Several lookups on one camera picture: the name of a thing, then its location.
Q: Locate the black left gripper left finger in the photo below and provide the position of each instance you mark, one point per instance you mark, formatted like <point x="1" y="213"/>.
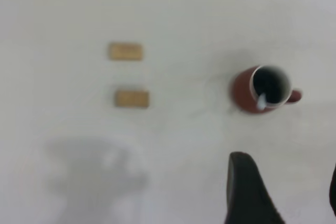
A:
<point x="244" y="195"/>

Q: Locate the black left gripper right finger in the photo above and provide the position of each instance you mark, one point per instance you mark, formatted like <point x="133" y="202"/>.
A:
<point x="333" y="192"/>

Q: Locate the red ceramic mug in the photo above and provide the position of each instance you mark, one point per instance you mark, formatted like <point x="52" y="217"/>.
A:
<point x="242" y="93"/>

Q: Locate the dark coffee liquid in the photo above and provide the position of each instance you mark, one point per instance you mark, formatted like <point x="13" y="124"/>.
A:
<point x="270" y="83"/>

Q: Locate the thick wooden block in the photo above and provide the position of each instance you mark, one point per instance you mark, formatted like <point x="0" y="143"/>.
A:
<point x="132" y="99"/>

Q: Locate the thin wooden block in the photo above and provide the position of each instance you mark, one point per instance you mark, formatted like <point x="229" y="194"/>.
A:
<point x="126" y="51"/>

